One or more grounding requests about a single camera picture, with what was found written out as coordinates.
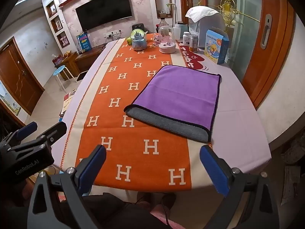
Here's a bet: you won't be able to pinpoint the red wall shelf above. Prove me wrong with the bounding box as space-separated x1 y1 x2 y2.
58 0 83 7

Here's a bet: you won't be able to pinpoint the blue castle snow globe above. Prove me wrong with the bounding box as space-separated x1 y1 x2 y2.
131 28 148 52

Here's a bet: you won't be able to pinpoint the grey door handle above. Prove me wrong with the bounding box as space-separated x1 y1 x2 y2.
260 14 272 50

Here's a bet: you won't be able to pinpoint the pink glass-dome music box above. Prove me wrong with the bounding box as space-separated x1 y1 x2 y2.
158 26 177 54

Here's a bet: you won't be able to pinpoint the clear plastic bottle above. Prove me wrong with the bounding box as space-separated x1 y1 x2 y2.
158 17 170 35

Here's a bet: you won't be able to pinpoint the purple towel with grey underside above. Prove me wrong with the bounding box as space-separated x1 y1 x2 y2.
124 65 222 143

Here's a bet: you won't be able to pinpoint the stack of books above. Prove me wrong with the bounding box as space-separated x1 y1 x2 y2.
59 89 77 117

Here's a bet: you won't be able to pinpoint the blue cartoon carton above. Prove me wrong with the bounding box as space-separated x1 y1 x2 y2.
204 29 230 65

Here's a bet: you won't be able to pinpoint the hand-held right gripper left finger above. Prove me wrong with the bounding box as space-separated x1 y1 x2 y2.
27 144 107 229

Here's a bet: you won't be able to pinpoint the black flat television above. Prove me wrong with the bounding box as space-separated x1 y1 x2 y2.
75 0 133 32

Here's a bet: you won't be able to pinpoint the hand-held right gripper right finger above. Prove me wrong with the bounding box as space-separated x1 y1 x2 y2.
200 145 274 229

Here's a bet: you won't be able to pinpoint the red printed cloth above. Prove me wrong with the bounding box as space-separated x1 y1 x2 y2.
177 42 216 73

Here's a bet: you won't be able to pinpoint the blue round stool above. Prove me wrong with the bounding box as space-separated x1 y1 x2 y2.
53 65 74 93

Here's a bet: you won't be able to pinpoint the pink slipper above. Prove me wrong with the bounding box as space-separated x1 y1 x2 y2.
150 205 172 229

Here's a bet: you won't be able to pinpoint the brown wooden door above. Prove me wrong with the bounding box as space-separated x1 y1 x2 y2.
0 37 44 116

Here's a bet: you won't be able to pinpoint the pink figurine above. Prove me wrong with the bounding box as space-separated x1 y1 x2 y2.
150 33 161 48

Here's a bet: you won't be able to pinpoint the wooden-framed glass sliding door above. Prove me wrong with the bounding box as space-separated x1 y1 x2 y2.
179 0 296 109

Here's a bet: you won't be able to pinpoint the orange letter-print blanket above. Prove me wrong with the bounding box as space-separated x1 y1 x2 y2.
59 33 215 192

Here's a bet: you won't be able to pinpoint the white plastic jar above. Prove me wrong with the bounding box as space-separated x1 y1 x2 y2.
173 26 184 41

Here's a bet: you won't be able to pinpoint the wall niche with ornaments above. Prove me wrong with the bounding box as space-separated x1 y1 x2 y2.
152 0 172 19

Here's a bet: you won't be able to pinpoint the wall poster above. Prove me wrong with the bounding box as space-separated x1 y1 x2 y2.
0 81 22 116

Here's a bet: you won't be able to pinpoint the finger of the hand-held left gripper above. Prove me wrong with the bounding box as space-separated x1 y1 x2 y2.
0 122 38 150
7 122 67 152

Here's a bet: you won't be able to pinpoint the white wall niche shelves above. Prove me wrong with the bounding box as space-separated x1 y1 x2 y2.
43 0 72 50

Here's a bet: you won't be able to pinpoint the brown jar with silver lid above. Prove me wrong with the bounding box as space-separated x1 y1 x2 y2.
190 35 199 52

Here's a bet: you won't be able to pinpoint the wooden television cabinet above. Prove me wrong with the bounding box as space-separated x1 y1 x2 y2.
57 45 108 81

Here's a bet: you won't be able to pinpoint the white cloth cover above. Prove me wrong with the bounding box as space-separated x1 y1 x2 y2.
185 6 223 25

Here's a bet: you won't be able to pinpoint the white water dispenser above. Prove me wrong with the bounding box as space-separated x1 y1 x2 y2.
187 11 226 49

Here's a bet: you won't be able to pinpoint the lilac tablecloth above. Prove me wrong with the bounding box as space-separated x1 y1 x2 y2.
51 38 272 196

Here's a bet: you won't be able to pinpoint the blue printed box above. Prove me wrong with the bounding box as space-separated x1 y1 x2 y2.
76 33 92 53

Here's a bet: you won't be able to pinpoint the person's leg in dark pants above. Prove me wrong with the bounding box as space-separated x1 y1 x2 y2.
59 192 177 229

